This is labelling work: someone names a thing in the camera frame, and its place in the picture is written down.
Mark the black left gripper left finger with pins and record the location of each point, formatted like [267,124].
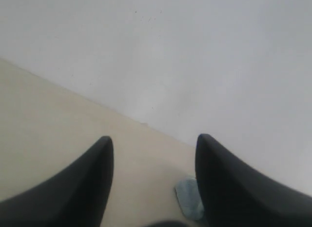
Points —
[75,197]

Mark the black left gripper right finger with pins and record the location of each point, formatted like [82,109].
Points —
[234,194]

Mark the light blue terry towel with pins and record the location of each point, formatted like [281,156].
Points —
[188,198]

